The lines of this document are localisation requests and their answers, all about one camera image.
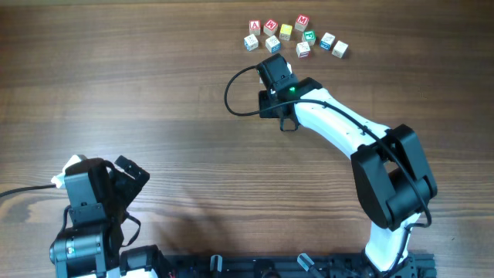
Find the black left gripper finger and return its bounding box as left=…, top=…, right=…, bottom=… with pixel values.
left=114, top=155, right=150, bottom=192
left=110, top=170, right=139, bottom=208

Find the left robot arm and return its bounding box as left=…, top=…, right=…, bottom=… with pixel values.
left=49, top=154, right=177, bottom=277

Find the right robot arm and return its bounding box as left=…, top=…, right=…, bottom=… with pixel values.
left=255, top=54, right=438, bottom=277

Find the red edged picture block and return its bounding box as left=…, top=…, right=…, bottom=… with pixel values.
left=296, top=42, right=310, bottom=59

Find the blue picture block centre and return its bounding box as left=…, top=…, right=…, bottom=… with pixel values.
left=265, top=36, right=281, bottom=54

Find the blue picture block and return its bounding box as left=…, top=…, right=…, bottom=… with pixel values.
left=265, top=36, right=281, bottom=54
left=244, top=34, right=259, bottom=51

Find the blue picture block far left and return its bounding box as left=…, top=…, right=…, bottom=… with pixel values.
left=244, top=34, right=259, bottom=51

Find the yellow wooden block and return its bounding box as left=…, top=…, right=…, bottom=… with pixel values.
left=279, top=24, right=293, bottom=41

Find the green letter block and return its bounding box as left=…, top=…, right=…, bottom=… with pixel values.
left=302, top=30, right=316, bottom=46

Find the red letter W block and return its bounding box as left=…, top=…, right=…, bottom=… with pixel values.
left=263, top=19, right=279, bottom=36

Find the blue block right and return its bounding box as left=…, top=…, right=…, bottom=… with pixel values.
left=320, top=32, right=336, bottom=51

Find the red letter A block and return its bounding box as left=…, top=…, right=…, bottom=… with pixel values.
left=249, top=19, right=261, bottom=36

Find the red letter M block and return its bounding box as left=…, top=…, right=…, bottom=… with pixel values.
left=294, top=14, right=310, bottom=32

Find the plain wooden block far right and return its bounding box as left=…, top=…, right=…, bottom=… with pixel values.
left=332, top=40, right=348, bottom=59

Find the black right camera cable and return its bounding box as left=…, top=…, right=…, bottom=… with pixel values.
left=224, top=65, right=433, bottom=278

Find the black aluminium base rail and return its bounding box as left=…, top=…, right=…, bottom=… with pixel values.
left=156, top=253, right=437, bottom=278

